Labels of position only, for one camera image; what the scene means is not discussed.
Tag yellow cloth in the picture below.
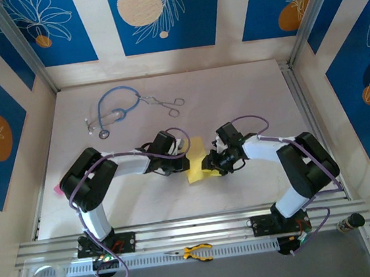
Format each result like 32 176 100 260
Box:
182 134 222 184

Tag metal forceps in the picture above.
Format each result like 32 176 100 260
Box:
137 90 186 121

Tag blue stethoscope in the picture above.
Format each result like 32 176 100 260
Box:
80 84 145 141

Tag yellow black pliers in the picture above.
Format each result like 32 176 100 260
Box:
163 242 215 266

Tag black electronics box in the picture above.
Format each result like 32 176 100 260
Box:
91 253 120 277
276 230 313 258

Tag black capped bottle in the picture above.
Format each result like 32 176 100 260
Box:
335 212 367 234

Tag purple cable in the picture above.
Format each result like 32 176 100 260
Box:
61 126 207 277
230 106 350 262

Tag wide aluminium rail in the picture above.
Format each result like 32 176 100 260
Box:
11 191 370 272

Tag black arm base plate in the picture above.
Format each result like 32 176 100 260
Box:
75 230 138 259
250 209 312 238

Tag aluminium side rail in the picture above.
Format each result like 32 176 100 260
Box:
278 55 350 206

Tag white slotted cable duct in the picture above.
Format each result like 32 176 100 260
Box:
64 238 280 277

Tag aluminium frame post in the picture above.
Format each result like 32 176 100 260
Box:
0 0 61 100
280 0 347 68

